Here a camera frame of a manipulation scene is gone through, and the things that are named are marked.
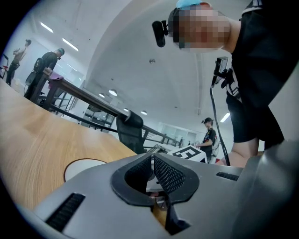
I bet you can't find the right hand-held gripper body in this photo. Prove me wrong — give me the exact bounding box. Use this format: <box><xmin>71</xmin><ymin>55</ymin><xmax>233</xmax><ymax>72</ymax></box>
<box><xmin>167</xmin><ymin>144</ymin><xmax>209</xmax><ymax>164</ymax></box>

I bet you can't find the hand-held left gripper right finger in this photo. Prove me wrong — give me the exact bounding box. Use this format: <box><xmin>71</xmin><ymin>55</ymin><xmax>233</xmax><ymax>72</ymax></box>
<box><xmin>152</xmin><ymin>153</ymin><xmax>245</xmax><ymax>239</ymax></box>

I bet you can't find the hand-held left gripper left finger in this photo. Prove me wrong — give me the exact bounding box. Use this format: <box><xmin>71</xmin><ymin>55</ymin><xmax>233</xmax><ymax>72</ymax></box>
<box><xmin>32</xmin><ymin>153</ymin><xmax>175</xmax><ymax>239</ymax></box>

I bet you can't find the person's right forearm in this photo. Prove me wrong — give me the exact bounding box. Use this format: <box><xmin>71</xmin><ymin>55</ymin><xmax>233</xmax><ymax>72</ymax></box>
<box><xmin>216</xmin><ymin>137</ymin><xmax>260</xmax><ymax>168</ymax></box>

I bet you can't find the black office chair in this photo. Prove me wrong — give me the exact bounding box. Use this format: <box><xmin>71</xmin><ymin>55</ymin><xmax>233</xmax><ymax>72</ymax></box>
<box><xmin>115</xmin><ymin>109</ymin><xmax>146</xmax><ymax>155</ymax></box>

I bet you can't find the black chest-mounted device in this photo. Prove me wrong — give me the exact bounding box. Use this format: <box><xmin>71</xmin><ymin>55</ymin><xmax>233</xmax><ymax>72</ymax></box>
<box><xmin>211</xmin><ymin>56</ymin><xmax>231</xmax><ymax>89</ymax></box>

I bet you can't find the person's black shirt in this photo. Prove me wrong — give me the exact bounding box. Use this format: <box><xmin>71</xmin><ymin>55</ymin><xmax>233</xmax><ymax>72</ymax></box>
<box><xmin>225</xmin><ymin>0</ymin><xmax>299</xmax><ymax>150</ymax></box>

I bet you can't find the person's head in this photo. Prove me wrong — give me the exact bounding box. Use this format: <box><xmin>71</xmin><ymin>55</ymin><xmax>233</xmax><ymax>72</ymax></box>
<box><xmin>167</xmin><ymin>0</ymin><xmax>241</xmax><ymax>54</ymax></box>

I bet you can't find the pink cloth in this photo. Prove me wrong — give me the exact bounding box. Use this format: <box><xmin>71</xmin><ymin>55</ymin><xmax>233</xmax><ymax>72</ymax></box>
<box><xmin>48</xmin><ymin>71</ymin><xmax>64</xmax><ymax>82</ymax></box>

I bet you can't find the thick black cable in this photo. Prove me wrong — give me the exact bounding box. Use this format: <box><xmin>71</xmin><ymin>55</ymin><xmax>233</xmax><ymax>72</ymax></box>
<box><xmin>209</xmin><ymin>85</ymin><xmax>231</xmax><ymax>167</ymax></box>

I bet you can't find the black head-mounted camera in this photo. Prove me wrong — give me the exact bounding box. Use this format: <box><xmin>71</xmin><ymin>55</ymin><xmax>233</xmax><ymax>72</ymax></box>
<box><xmin>151</xmin><ymin>20</ymin><xmax>169</xmax><ymax>48</ymax></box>

